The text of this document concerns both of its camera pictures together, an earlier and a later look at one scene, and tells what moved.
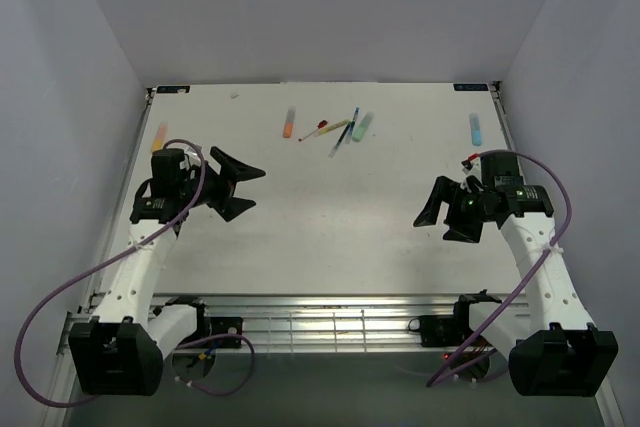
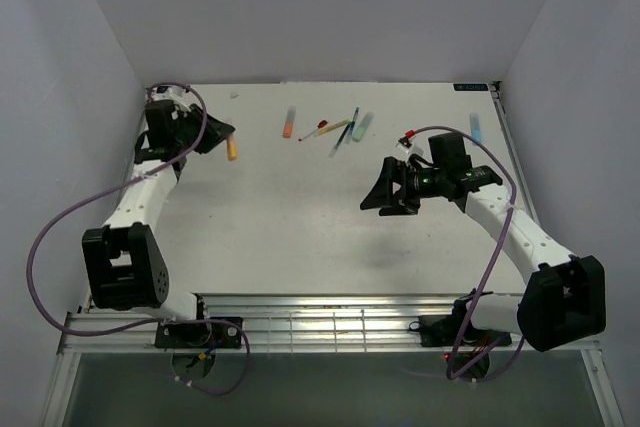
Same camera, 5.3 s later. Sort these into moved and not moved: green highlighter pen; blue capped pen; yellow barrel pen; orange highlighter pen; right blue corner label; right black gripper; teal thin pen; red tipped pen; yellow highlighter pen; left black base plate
Moved: right black gripper; yellow highlighter pen
Not moved: yellow barrel pen; red tipped pen; green highlighter pen; right blue corner label; orange highlighter pen; teal thin pen; blue capped pen; left black base plate
